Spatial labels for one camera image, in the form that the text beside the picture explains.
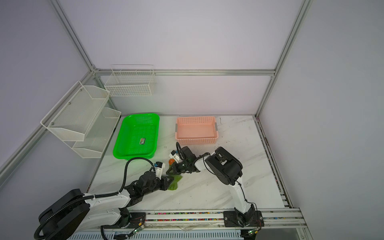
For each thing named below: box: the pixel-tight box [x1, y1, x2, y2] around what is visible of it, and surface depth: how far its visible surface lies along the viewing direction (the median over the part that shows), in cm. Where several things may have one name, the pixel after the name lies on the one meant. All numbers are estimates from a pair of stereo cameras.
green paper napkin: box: [168, 174, 183, 191], surface depth 86 cm
